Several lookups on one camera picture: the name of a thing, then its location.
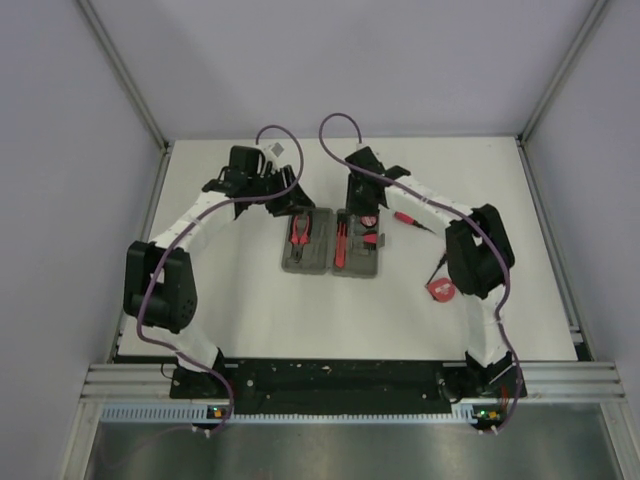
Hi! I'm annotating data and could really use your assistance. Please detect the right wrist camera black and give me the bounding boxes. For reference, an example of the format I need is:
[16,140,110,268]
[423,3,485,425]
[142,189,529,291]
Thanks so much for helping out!
[345,146,385,175]

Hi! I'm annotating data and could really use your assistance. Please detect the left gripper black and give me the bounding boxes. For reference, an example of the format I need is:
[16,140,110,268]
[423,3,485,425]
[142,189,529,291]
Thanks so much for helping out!
[248,165,315,217]

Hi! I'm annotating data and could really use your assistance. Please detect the aluminium corner post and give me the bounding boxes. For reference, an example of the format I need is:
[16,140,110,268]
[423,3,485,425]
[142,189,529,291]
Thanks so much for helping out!
[74,0,174,154]
[517,0,619,144]

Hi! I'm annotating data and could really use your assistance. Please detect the left aluminium corner post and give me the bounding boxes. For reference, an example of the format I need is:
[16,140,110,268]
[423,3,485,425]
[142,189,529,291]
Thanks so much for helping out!
[74,0,174,154]

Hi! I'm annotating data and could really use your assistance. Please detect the red electrical tape roll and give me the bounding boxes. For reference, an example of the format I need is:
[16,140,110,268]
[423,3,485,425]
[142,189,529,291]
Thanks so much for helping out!
[360,216,379,230]

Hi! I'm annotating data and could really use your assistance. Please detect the right aluminium corner post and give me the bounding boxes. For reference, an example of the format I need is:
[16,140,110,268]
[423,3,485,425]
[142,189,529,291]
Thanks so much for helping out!
[517,0,619,144]

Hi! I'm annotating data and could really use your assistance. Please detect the red tape measure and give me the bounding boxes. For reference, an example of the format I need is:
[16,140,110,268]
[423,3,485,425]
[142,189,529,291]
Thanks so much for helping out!
[426,277,456,303]

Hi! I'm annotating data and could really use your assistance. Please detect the grey slotted cable duct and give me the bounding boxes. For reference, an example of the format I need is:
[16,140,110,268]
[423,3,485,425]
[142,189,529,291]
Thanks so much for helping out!
[101,404,477,425]

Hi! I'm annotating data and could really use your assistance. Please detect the red hex key holder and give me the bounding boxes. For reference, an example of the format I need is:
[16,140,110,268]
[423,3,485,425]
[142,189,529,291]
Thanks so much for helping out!
[362,233,378,251]

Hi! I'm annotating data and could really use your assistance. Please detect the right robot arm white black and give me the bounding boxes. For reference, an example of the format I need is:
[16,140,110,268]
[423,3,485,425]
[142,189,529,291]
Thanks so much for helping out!
[344,148,522,400]

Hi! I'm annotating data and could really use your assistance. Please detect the grey plastic tool case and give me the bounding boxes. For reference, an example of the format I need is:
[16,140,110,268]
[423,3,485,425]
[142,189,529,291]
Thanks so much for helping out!
[281,208,385,279]

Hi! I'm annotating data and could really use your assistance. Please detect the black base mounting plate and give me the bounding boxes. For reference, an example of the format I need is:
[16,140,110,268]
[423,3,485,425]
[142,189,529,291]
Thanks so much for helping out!
[170,357,527,416]

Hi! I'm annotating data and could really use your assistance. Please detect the aluminium front frame rail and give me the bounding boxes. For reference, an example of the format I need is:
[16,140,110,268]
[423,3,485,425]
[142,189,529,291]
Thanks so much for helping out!
[81,362,626,403]

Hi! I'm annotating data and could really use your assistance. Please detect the red black pliers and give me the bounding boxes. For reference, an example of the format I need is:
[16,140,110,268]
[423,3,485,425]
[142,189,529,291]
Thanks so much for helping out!
[290,214,311,263]

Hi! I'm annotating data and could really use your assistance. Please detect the red utility knife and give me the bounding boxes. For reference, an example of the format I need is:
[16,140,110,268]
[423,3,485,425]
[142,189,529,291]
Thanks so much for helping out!
[334,215,348,269]

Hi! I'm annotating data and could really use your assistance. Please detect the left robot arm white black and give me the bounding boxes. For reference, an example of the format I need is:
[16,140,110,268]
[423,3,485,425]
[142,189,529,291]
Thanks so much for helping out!
[123,162,315,397]

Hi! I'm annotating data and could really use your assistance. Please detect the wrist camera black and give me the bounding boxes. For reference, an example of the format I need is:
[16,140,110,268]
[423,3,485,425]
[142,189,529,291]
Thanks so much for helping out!
[345,146,385,175]
[229,145,266,176]

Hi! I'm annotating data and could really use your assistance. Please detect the red black screwdriver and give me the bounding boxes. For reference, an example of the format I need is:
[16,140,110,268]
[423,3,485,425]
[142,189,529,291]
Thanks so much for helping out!
[393,211,433,233]
[426,254,447,284]

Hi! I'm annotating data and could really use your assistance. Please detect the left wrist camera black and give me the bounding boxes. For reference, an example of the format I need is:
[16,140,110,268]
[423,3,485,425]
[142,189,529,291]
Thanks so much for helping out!
[229,145,266,176]

